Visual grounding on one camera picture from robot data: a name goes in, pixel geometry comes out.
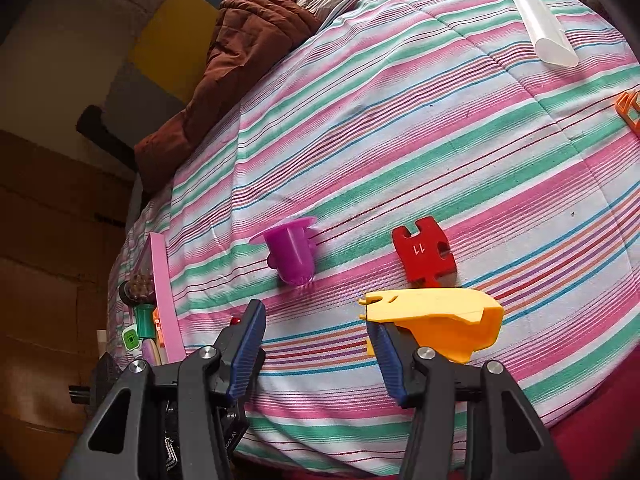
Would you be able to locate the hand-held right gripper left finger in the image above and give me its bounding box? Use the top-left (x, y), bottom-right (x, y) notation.
top-left (60, 299), bottom-right (267, 480)

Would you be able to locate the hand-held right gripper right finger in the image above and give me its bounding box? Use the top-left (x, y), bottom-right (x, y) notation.
top-left (365, 320), bottom-right (571, 480)

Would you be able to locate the yellow plastic toy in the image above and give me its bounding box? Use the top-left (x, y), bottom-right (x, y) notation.
top-left (358, 287), bottom-right (505, 365)

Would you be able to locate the pink box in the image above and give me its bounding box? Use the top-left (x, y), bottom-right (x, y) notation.
top-left (117, 232), bottom-right (187, 366)

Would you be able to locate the red puzzle piece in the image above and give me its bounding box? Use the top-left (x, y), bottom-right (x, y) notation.
top-left (391, 216), bottom-right (458, 288)

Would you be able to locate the purple toy cup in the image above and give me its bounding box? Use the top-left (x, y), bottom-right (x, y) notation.
top-left (248, 216), bottom-right (320, 286)

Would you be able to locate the brown spiky toy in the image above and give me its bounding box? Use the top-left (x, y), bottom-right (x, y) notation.
top-left (119, 274), bottom-right (155, 307)

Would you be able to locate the striped bedsheet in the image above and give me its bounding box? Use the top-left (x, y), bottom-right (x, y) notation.
top-left (107, 0), bottom-right (640, 478)

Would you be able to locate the brown quilt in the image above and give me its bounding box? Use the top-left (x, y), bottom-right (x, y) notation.
top-left (134, 0), bottom-right (321, 196)

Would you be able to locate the grey yellow blue headboard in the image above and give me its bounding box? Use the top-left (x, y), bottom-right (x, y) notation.
top-left (0, 0), bottom-right (226, 161)

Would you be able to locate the translucent white tube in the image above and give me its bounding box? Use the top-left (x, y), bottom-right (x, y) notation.
top-left (511, 0), bottom-right (580, 68)

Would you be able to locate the orange frame toy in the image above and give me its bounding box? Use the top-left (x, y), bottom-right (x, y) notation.
top-left (614, 87), bottom-right (640, 140)

